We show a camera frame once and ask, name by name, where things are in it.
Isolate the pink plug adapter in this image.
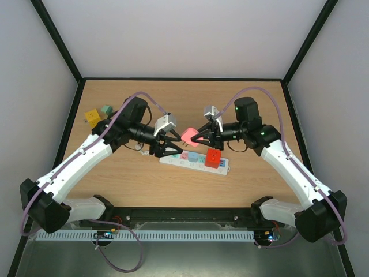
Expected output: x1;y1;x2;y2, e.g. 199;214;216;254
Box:
181;127;199;147

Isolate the red cube socket adapter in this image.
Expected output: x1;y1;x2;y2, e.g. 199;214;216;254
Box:
205;148;221;169

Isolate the blue usb charger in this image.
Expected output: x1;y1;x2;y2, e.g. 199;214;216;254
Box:
188;152;198;163

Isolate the white power strip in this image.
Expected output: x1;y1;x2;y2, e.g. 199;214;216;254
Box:
159;151;230;176

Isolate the green plug adapter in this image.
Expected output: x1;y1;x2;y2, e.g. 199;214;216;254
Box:
101;105;113;116

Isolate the yellow cube socket adapter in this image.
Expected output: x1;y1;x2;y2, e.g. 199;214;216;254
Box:
84;109;101;128

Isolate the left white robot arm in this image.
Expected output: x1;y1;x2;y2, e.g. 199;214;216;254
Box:
20;93;183;236

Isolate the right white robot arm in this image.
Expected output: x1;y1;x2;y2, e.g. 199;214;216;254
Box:
191;97;347;242

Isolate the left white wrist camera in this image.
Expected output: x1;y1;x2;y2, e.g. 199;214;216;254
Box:
153;114;177;136

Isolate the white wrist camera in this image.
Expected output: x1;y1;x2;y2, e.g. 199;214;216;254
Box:
153;114;177;136
204;105;223;132

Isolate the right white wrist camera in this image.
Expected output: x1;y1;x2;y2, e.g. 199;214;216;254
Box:
204;105;223;132

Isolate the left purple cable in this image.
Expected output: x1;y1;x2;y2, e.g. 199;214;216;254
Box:
18;91;171;272

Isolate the purple cable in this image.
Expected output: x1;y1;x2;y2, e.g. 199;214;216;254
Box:
216;86;348;250
18;91;171;272

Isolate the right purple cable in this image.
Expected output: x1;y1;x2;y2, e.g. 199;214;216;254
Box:
216;86;348;250

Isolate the black aluminium frame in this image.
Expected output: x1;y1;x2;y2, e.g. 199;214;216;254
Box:
5;0;356;277

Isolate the light blue cable duct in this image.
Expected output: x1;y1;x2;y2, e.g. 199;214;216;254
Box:
36;230;254;242

